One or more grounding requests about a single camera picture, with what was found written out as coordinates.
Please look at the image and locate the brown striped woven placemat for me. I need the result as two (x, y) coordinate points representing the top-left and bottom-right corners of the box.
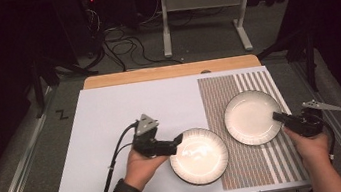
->
(196, 65), (309, 192)

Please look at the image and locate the white metal desk frame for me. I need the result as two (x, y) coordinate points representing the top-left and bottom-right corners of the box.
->
(156, 0), (261, 63)

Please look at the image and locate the white plate with dark rim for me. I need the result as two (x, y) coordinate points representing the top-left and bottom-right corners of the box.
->
(166, 127), (234, 190)
(165, 123), (234, 189)
(220, 85), (288, 150)

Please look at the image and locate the black floor cable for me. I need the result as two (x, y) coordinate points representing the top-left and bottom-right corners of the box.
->
(100, 17), (185, 75)

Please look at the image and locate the dark equipment with red light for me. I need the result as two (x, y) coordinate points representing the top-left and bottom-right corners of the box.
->
(78, 0), (106, 31)

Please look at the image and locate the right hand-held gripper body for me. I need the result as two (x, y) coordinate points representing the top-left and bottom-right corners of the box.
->
(280, 95), (341, 141)

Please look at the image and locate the black wristwatch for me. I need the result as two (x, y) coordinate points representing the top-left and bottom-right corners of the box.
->
(109, 175), (145, 192)

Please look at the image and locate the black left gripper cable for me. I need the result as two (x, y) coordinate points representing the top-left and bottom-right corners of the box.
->
(80, 120), (150, 192)

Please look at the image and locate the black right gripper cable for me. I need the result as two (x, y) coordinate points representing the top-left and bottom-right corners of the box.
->
(319, 118), (340, 164)

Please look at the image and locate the person's right hand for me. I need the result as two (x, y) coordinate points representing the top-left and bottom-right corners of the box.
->
(283, 121), (333, 170)

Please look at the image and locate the black metal stand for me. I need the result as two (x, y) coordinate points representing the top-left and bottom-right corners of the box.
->
(26, 49), (104, 119)
(254, 26), (323, 99)

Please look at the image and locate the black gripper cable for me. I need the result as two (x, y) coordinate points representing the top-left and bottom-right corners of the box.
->
(80, 120), (150, 192)
(319, 118), (340, 164)

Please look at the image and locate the person's left hand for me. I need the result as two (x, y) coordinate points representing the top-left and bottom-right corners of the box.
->
(119, 142), (174, 192)

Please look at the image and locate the white table cover sheet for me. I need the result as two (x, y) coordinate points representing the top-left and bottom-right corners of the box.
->
(35, 60), (311, 192)

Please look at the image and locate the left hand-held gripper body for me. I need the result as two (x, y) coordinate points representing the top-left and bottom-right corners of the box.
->
(128, 109), (181, 161)

